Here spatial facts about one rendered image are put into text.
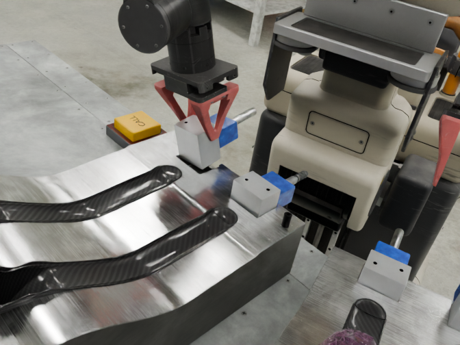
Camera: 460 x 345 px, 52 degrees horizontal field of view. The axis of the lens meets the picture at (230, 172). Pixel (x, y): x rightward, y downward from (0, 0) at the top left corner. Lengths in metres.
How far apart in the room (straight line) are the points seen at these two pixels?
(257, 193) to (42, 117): 0.49
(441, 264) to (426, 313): 1.52
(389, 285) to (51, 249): 0.37
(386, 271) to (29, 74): 0.82
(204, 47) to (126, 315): 0.31
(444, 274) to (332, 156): 1.24
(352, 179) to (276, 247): 0.37
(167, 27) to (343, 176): 0.52
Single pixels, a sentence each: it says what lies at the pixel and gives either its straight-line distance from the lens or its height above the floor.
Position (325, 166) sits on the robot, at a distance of 0.91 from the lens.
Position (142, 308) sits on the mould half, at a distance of 0.46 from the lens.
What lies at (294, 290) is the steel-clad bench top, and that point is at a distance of 0.64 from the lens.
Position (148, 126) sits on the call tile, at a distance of 0.84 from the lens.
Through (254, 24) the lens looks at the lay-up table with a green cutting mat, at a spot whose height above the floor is 0.17.
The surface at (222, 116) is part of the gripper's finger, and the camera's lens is 0.62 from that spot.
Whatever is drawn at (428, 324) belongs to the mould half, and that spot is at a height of 0.85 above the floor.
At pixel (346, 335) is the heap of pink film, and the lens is 0.50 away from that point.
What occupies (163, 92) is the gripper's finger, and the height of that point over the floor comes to 0.98.
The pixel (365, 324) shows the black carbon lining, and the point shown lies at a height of 0.85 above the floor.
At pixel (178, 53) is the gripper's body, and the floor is 1.05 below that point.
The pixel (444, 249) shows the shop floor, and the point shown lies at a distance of 2.21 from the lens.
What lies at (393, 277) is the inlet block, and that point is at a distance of 0.59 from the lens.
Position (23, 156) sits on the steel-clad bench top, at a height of 0.80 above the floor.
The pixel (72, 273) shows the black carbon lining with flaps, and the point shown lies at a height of 0.91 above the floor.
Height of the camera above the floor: 1.26
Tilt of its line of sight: 35 degrees down
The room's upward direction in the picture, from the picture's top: 10 degrees clockwise
